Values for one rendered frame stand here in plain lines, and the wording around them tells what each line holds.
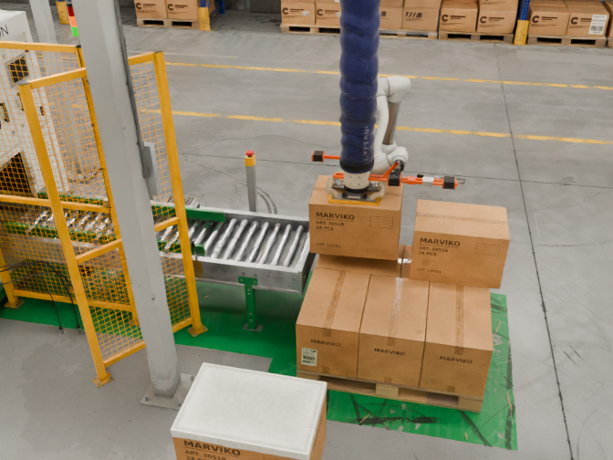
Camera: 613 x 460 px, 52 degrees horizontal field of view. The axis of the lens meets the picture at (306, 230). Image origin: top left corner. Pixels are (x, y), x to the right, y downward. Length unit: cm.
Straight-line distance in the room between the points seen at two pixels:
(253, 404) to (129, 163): 134
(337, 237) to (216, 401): 171
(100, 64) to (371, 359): 234
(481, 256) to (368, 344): 94
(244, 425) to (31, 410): 208
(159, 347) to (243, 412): 128
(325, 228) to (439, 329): 99
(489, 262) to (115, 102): 251
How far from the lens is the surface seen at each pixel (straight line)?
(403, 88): 469
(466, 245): 418
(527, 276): 550
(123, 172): 333
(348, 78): 381
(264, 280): 440
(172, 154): 396
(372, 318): 401
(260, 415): 285
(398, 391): 423
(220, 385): 299
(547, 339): 495
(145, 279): 369
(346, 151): 401
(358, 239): 422
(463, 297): 426
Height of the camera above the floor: 320
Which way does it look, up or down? 34 degrees down
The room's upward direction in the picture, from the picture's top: 1 degrees counter-clockwise
